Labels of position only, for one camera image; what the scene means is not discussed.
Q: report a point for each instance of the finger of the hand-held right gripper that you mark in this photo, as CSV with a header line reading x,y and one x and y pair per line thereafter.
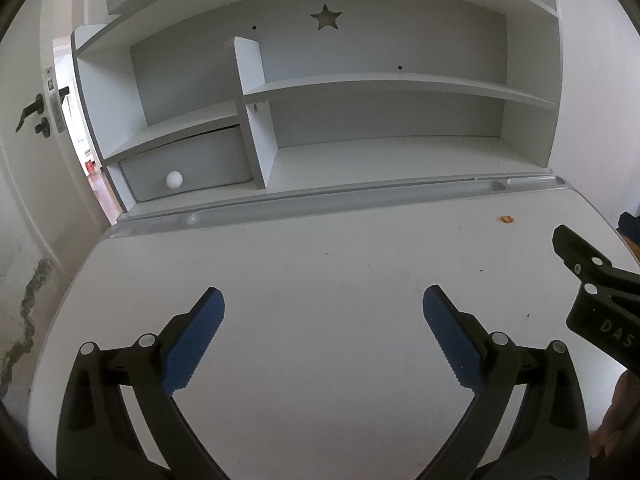
x,y
585,260

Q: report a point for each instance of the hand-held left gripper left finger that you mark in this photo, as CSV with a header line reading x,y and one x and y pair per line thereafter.
x,y
195,340

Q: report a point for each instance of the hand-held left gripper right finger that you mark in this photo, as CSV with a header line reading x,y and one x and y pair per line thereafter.
x,y
452,340

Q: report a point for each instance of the person's right hand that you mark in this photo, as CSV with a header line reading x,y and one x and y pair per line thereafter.
x,y
620,410

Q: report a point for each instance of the dark blue cloth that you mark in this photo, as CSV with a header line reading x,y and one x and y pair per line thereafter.
x,y
629,227

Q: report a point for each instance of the white round drawer knob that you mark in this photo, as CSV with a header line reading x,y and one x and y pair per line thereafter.
x,y
174,179

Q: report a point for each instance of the grey drawer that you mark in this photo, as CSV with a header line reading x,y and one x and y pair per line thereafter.
x,y
210,160

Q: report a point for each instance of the white door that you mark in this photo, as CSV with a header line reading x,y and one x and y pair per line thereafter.
x,y
30,185

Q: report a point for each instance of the black door lock knob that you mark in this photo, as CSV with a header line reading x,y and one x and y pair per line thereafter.
x,y
43,127

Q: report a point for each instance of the white desk shelf unit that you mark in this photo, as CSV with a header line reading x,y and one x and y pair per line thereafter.
x,y
400,35

